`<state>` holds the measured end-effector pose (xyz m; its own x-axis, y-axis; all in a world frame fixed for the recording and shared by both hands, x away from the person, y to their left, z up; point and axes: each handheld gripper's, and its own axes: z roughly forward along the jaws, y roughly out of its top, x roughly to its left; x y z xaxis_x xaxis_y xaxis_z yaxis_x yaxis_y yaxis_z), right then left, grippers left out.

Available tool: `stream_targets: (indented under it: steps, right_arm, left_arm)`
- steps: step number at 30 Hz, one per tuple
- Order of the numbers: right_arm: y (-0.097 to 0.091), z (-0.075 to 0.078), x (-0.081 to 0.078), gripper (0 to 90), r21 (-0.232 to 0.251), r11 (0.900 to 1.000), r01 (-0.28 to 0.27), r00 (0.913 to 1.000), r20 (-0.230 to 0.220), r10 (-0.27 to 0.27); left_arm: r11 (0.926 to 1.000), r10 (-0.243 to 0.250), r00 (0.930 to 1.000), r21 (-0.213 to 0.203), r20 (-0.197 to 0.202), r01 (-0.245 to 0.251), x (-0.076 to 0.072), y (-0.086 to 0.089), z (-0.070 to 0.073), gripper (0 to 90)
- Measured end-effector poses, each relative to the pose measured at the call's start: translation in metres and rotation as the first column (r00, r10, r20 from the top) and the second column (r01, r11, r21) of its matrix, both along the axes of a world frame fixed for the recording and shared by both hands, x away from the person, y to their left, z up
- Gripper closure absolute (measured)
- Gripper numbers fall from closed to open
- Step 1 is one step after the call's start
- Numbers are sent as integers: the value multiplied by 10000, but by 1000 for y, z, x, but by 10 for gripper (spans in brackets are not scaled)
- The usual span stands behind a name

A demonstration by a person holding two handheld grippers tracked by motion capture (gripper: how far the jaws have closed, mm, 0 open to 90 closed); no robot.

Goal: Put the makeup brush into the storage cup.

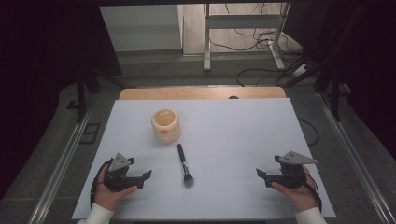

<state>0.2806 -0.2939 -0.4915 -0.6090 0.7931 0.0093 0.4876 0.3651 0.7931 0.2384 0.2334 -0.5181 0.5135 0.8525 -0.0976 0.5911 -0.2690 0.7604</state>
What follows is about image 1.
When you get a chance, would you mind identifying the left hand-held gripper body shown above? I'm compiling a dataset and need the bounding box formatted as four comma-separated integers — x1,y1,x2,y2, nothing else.
104,152,138,192

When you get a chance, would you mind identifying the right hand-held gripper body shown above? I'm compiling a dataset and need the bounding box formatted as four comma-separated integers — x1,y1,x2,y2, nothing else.
277,150,318,190

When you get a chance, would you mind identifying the beige wooden cup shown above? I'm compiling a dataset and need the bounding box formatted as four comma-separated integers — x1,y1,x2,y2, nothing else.
150,107,182,145

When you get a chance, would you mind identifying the black makeup brush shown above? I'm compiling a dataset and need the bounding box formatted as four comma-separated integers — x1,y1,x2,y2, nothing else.
177,143,195,189

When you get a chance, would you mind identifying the person's right hand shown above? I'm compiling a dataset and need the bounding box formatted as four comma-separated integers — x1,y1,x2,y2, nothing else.
270,165,319,214

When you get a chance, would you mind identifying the person's left hand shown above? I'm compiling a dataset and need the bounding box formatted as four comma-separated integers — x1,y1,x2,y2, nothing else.
92,163,140,212

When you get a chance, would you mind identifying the white table mat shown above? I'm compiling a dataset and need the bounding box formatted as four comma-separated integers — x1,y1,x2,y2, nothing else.
71,98,337,220

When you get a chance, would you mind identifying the black metal stand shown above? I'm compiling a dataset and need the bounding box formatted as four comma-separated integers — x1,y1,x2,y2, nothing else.
65,66,136,123
278,0,368,123

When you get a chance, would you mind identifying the wooden table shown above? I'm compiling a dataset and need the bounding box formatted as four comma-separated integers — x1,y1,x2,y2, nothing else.
118,86,288,101

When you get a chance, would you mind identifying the white power strip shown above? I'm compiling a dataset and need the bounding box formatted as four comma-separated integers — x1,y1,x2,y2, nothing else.
291,63,311,77

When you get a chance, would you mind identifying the dark curtain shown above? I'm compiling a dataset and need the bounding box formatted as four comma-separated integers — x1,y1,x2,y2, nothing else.
284,0,396,160
0,0,123,200

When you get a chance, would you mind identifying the white panel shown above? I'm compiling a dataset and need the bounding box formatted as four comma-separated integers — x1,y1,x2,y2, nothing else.
99,4,185,53

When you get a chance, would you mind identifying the right hand-held gripper black cable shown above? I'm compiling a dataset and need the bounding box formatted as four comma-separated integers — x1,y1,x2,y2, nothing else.
303,172,323,214

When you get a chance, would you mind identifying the hand-held gripper black cable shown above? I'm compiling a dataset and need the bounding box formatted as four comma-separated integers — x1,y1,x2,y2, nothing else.
90,158,114,210
303,172,323,214

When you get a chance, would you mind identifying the left hand-held gripper black cable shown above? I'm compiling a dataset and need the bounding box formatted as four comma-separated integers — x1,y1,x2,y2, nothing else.
90,158,114,210

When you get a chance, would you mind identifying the black floor frame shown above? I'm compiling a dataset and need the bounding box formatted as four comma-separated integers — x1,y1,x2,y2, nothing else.
78,122,102,145

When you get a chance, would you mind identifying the black cable beside table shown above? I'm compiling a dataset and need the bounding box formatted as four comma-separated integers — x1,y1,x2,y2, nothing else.
297,118,320,147

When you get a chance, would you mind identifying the metal floor rail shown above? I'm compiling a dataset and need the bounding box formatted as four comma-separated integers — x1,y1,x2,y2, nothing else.
35,99,96,224
315,92,396,224

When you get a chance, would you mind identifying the black floor cable bundle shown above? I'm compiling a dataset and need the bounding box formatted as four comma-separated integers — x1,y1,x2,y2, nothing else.
204,3,309,88

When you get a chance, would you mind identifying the white metal stand frame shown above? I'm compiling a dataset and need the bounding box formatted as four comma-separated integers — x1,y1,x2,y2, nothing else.
202,2,292,74

